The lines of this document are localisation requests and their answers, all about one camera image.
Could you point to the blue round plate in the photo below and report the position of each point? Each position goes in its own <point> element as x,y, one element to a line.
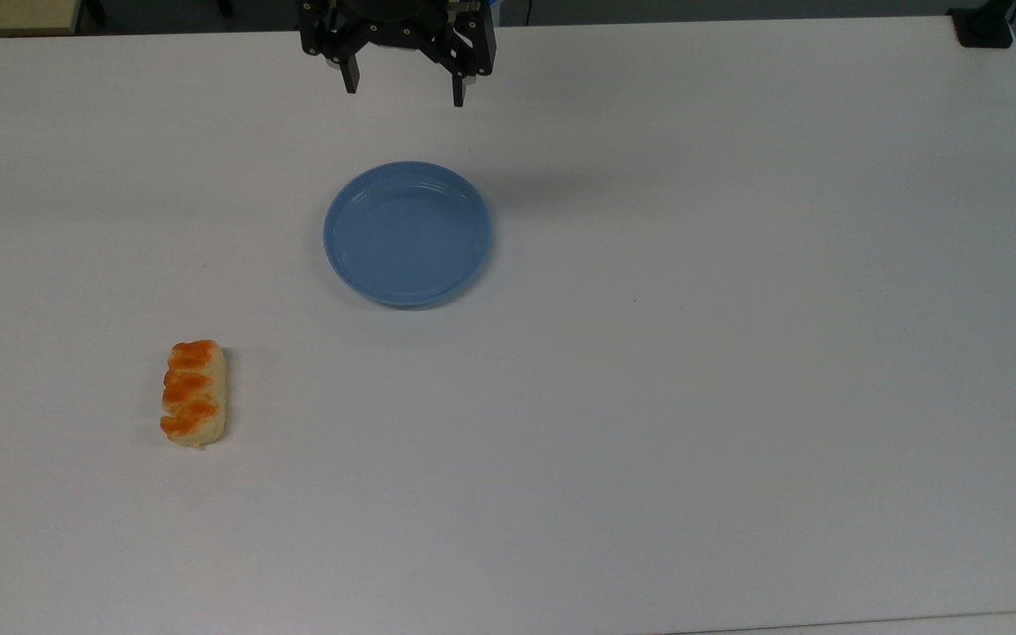
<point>407,234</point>

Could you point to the light wooden side table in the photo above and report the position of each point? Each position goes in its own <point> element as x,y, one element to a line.
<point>12,15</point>

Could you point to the black table clamp mount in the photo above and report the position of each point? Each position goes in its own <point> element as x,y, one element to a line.
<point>982,26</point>

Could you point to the glazed toy bread loaf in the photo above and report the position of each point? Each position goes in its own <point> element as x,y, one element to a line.
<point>194,393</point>

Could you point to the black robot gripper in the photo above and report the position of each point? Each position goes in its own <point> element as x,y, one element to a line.
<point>398,31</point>

